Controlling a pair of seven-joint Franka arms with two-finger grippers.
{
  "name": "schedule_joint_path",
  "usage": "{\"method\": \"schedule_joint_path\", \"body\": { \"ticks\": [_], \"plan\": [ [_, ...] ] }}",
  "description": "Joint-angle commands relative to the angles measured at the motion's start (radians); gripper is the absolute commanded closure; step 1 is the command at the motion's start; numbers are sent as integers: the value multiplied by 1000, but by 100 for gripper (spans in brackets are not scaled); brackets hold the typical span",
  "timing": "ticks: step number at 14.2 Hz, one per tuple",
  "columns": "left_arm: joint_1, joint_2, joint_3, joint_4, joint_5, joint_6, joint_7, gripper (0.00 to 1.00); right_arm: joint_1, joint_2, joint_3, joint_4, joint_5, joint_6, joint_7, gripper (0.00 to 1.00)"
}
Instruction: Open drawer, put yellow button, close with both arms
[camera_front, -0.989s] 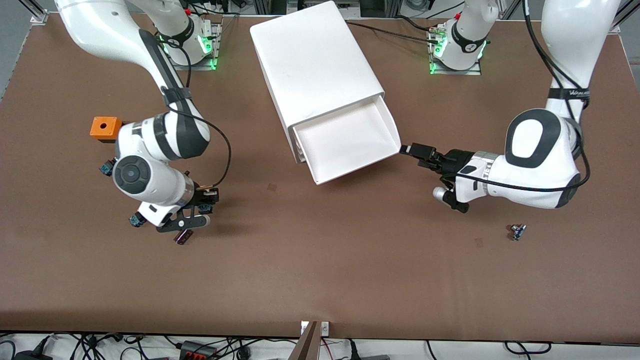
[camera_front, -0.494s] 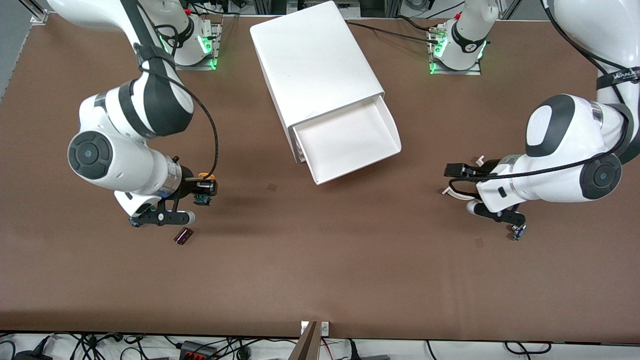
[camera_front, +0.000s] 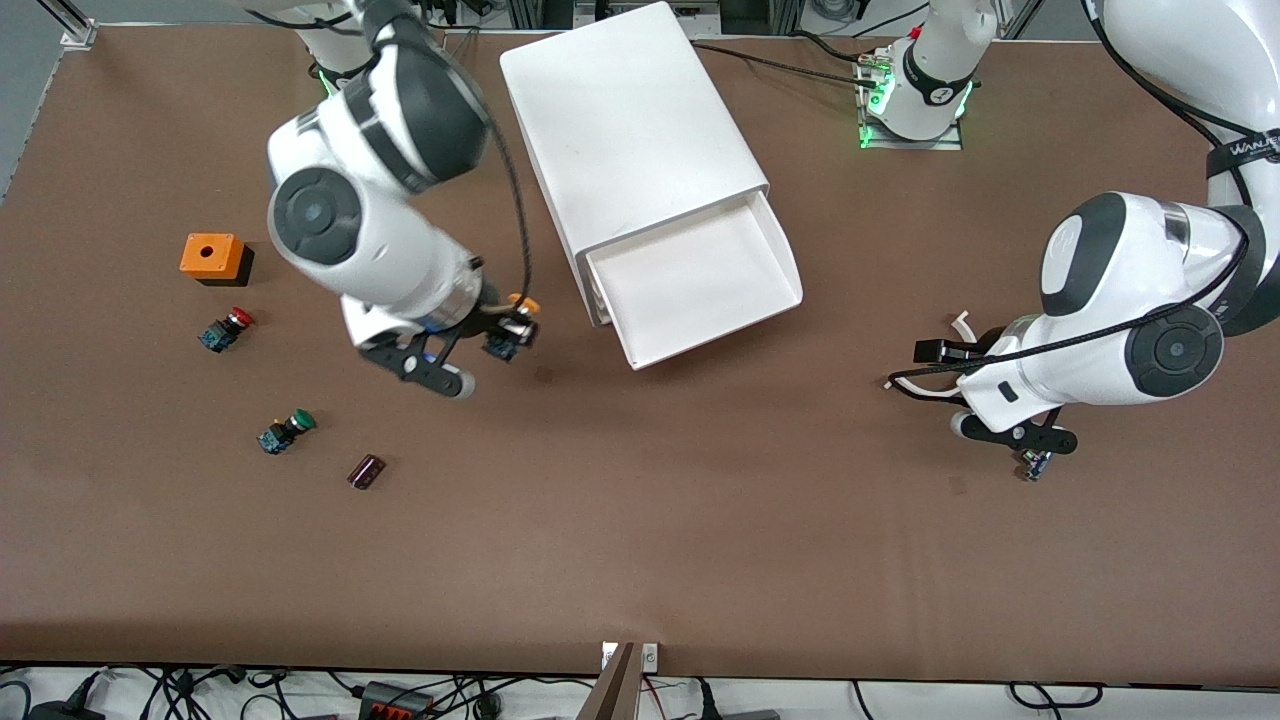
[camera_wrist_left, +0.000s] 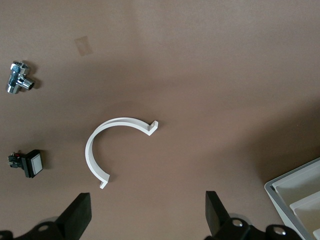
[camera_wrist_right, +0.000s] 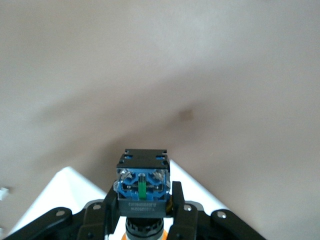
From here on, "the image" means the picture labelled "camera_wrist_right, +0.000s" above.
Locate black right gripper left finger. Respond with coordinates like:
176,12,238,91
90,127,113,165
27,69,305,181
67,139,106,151
103,186,120,235

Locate white drawer cabinet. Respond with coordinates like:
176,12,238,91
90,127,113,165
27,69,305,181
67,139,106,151
169,161,227,213

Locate white plastic drawer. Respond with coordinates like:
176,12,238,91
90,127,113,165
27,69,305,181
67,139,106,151
3,166,127,240

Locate yellow push button switch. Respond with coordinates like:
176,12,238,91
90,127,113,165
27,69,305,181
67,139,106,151
113,148,172,240

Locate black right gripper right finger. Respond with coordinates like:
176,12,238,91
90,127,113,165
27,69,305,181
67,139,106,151
169,181,186,226

